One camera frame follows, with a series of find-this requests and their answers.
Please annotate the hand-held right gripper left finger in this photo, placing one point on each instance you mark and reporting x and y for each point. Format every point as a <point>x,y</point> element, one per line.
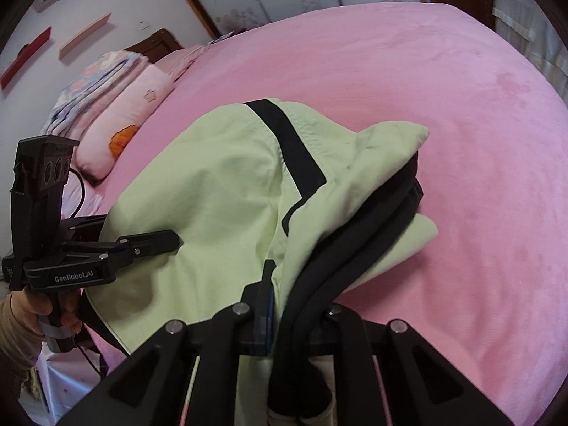
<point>267,315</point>

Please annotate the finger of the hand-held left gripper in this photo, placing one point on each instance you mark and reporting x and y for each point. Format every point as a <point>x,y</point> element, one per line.
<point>82,225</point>
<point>151,240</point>

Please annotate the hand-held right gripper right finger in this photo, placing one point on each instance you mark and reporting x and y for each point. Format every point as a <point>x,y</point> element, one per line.
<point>350,333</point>

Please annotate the green and black hooded jacket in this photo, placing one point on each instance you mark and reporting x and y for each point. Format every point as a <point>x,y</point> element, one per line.
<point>213,177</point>

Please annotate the person's left forearm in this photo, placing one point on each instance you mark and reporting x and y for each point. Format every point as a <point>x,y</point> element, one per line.
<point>13,355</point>

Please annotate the person's left hand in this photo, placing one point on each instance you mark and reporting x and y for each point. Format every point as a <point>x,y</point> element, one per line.
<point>29,313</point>

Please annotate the pink pillow with orange print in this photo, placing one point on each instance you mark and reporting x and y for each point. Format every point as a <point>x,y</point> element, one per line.
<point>128,111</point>

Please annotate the folded floral quilt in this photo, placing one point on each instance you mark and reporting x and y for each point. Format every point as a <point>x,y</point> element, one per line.
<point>88,84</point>

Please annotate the white printed cloth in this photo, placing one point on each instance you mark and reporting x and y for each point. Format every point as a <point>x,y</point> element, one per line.
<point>66,386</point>

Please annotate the flat pink pillow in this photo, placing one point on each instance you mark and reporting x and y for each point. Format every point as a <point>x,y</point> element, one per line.
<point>182,60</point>

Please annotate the dark wooden headboard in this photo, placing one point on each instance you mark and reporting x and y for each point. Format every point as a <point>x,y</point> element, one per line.
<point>155,42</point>

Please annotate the pink bed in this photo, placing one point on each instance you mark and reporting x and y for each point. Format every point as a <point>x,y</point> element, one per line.
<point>443,97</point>

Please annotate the lace-covered furniture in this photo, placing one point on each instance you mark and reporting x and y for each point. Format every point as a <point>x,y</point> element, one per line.
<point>532,31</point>

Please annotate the red wall shelf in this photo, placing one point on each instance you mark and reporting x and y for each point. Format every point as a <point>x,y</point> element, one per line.
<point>26,57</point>

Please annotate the light wooden wall shelf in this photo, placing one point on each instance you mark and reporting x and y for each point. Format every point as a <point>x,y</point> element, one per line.
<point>84,35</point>

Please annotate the white wall socket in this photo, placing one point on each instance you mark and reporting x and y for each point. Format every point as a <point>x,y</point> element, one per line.
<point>143,25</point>

